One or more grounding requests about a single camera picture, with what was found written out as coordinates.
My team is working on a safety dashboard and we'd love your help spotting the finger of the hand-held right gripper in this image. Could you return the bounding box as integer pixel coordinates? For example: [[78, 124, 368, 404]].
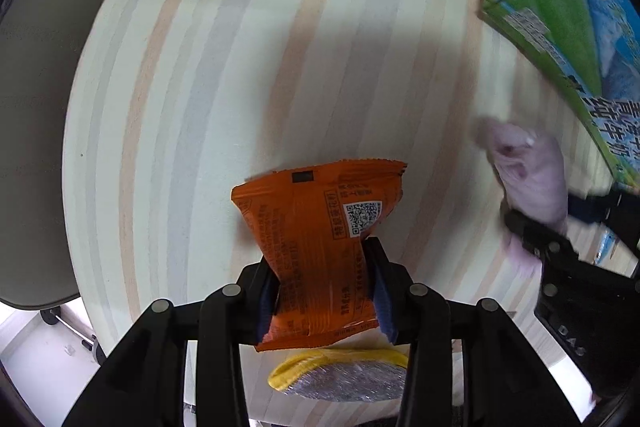
[[567, 185, 640, 266], [503, 210, 579, 264]]

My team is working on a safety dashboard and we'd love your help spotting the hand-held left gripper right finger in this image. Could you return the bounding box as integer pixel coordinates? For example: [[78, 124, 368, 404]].
[[361, 236, 583, 427]]

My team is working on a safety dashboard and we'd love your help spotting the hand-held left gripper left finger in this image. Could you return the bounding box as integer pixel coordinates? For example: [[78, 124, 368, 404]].
[[62, 256, 282, 427]]

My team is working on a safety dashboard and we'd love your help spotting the orange snack packet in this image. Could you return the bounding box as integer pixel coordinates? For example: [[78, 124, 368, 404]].
[[231, 160, 408, 353]]

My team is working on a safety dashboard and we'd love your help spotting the yellow and silver scouring pad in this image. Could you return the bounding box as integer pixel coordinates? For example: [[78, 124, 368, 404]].
[[268, 347, 410, 404]]

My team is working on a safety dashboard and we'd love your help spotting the green and blue carton box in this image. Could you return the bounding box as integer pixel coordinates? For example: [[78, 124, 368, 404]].
[[479, 0, 640, 188]]

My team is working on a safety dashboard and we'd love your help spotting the grey chair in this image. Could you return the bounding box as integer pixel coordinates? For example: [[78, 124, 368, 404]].
[[0, 0, 162, 365]]

